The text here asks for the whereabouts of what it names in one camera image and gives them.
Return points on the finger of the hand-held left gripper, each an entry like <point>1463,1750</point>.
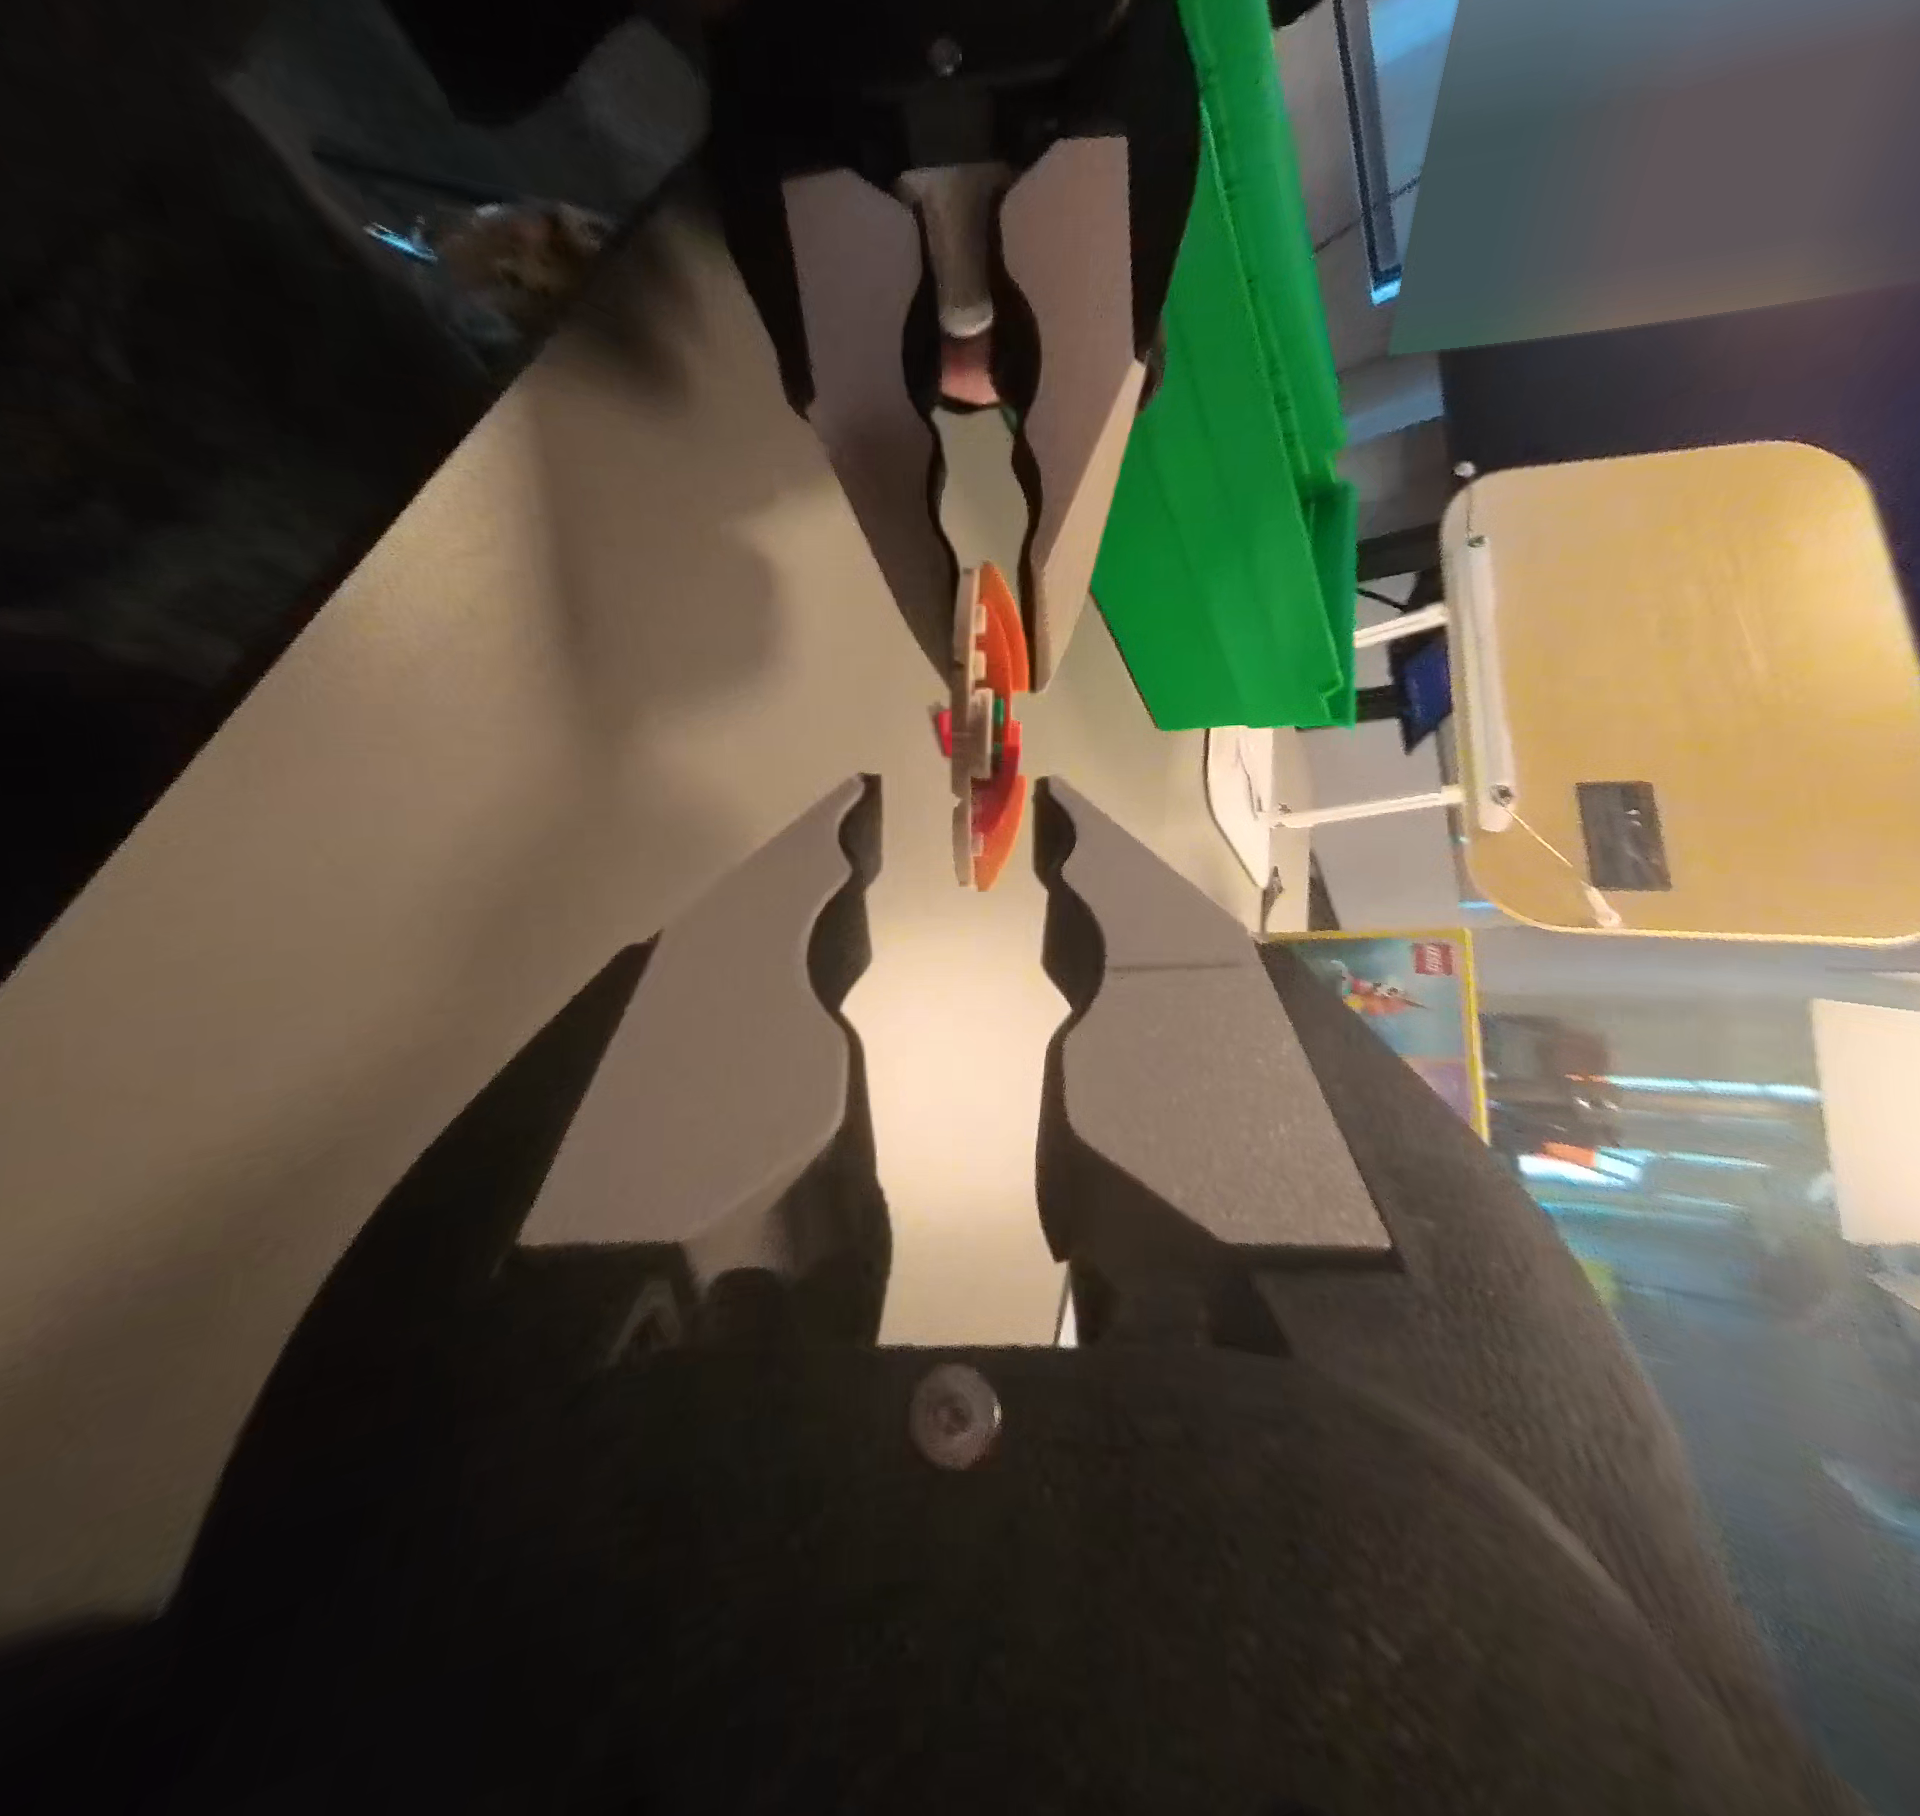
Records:
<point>862,393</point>
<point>1080,393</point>

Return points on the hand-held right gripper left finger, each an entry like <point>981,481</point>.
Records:
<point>705,1083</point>

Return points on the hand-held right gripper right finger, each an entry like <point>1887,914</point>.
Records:
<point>1201,1097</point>

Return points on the round multicolour lego build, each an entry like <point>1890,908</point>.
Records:
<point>989,737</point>

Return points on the lego set box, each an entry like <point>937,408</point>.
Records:
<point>1396,1021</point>

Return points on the person's left hand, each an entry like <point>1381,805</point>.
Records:
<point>973,369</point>

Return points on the green divided plastic bin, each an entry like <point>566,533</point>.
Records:
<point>1245,421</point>

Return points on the wooden board on white stand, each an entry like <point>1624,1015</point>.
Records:
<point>1679,691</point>

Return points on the person's black top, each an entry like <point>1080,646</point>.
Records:
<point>181,421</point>

